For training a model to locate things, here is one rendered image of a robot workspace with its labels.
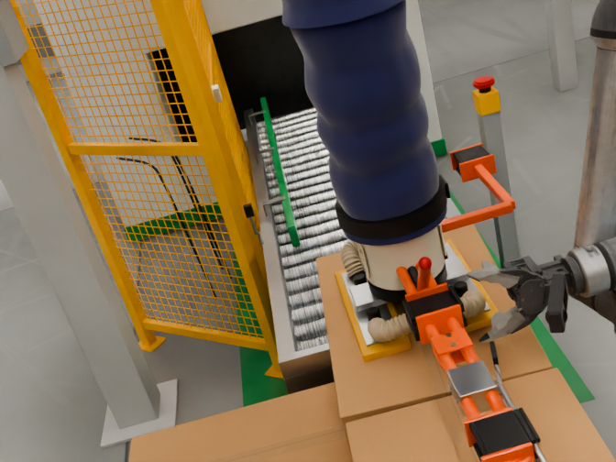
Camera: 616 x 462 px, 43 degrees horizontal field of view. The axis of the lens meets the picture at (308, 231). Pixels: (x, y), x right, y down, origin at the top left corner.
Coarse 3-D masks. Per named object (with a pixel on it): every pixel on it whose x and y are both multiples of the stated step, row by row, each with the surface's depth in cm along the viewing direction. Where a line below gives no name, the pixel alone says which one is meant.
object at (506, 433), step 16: (480, 416) 116; (496, 416) 115; (512, 416) 114; (480, 432) 113; (496, 432) 112; (512, 432) 112; (480, 448) 111; (496, 448) 110; (512, 448) 109; (528, 448) 109
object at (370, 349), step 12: (336, 276) 185; (348, 276) 182; (360, 276) 176; (348, 288) 178; (348, 300) 175; (348, 312) 171; (360, 312) 169; (372, 312) 163; (384, 312) 167; (396, 312) 167; (360, 324) 165; (360, 336) 162; (360, 348) 159; (372, 348) 158; (384, 348) 157; (396, 348) 157; (408, 348) 157
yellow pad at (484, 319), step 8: (448, 240) 186; (448, 248) 182; (456, 248) 182; (448, 256) 179; (464, 264) 176; (464, 280) 169; (472, 280) 169; (448, 288) 168; (456, 288) 164; (464, 288) 163; (472, 288) 166; (480, 288) 166; (488, 296) 163; (488, 304) 161; (488, 312) 159; (496, 312) 158; (472, 320) 158; (480, 320) 157; (488, 320) 157; (472, 328) 157
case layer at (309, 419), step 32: (224, 416) 217; (256, 416) 214; (288, 416) 210; (320, 416) 207; (160, 448) 212; (192, 448) 209; (224, 448) 206; (256, 448) 203; (288, 448) 200; (320, 448) 197
